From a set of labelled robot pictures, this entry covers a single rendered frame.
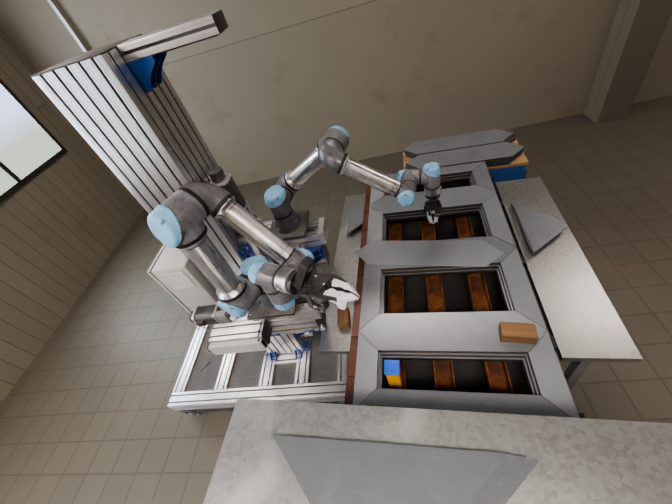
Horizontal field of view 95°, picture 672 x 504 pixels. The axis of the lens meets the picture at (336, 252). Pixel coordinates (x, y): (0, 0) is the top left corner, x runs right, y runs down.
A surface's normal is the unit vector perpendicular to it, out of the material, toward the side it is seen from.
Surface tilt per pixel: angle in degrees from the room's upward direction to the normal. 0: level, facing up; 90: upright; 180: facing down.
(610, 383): 0
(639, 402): 0
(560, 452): 0
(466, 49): 90
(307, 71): 90
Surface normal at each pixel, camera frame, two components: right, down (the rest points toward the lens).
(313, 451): -0.24, -0.68
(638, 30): -0.03, 0.72
